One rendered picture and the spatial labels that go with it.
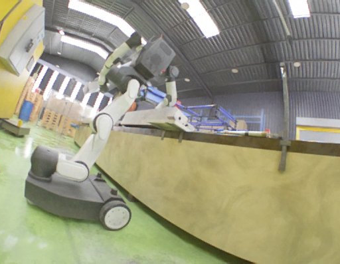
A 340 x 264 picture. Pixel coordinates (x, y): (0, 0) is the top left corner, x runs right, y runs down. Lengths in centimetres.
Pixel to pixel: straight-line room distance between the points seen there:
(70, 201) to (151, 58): 106
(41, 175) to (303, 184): 139
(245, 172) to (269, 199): 21
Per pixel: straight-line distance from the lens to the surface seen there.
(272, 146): 84
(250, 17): 995
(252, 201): 83
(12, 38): 208
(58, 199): 87
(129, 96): 104
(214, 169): 91
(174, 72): 133
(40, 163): 96
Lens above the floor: 53
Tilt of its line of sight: 10 degrees up
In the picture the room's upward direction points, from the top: 16 degrees clockwise
